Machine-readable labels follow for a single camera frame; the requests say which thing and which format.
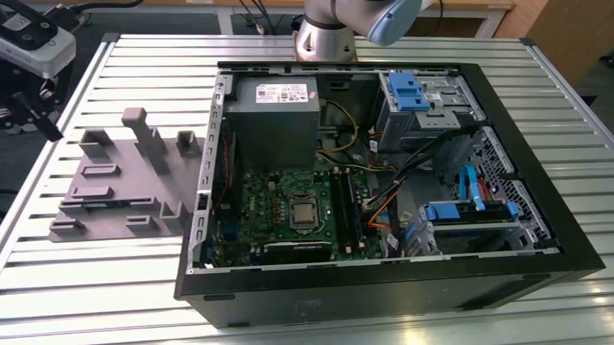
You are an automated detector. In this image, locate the blue flat data cable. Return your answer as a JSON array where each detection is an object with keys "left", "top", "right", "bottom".
[{"left": 459, "top": 165, "right": 485, "bottom": 211}]

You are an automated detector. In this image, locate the silver drive cage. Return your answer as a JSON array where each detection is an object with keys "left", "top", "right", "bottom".
[{"left": 376, "top": 71, "right": 485, "bottom": 152}]

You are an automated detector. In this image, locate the black open PC case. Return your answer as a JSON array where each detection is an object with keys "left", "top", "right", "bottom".
[{"left": 172, "top": 60, "right": 605, "bottom": 328}]

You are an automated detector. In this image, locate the hard disk in blue carrier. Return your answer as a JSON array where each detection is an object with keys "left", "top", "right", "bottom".
[{"left": 421, "top": 201, "right": 519, "bottom": 226}]

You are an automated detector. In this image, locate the green motherboard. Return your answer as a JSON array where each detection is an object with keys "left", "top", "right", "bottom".
[{"left": 209, "top": 167, "right": 384, "bottom": 267}]

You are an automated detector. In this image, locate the yellow wire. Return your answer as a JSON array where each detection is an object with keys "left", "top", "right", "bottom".
[{"left": 318, "top": 100, "right": 360, "bottom": 154}]

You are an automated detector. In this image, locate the CPU socket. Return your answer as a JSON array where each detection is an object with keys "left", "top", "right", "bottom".
[{"left": 285, "top": 193, "right": 322, "bottom": 235}]

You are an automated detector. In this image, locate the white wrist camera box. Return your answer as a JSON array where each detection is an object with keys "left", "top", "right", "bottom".
[{"left": 0, "top": 3, "right": 77, "bottom": 78}]

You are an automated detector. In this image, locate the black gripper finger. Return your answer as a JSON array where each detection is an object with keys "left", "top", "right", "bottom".
[{"left": 11, "top": 91, "right": 66, "bottom": 142}]

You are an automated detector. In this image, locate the wooden cabinet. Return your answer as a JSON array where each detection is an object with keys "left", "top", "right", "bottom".
[{"left": 492, "top": 0, "right": 614, "bottom": 89}]

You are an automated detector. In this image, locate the silver disk bay cage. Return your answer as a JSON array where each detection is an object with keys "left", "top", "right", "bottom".
[{"left": 397, "top": 201, "right": 547, "bottom": 258}]

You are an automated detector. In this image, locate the black cable bundle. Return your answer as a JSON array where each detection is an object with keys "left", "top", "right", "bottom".
[{"left": 362, "top": 125, "right": 480, "bottom": 209}]

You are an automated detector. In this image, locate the black graphics card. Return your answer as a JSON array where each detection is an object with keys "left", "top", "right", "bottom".
[{"left": 250, "top": 241, "right": 334, "bottom": 265}]

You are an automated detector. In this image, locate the grey parts rack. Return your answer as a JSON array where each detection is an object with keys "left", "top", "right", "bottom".
[{"left": 46, "top": 106, "right": 205, "bottom": 244}]

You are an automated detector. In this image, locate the orange wire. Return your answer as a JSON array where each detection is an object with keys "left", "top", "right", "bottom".
[{"left": 366, "top": 206, "right": 398, "bottom": 229}]

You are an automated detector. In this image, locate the silver CPU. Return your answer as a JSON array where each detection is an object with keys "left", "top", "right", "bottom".
[{"left": 289, "top": 201, "right": 320, "bottom": 226}]

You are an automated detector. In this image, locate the grey power supply unit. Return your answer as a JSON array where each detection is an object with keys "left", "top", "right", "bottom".
[{"left": 224, "top": 77, "right": 321, "bottom": 170}]

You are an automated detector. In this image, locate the blue drive carrier latch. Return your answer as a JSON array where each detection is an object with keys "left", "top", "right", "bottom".
[{"left": 388, "top": 71, "right": 435, "bottom": 113}]

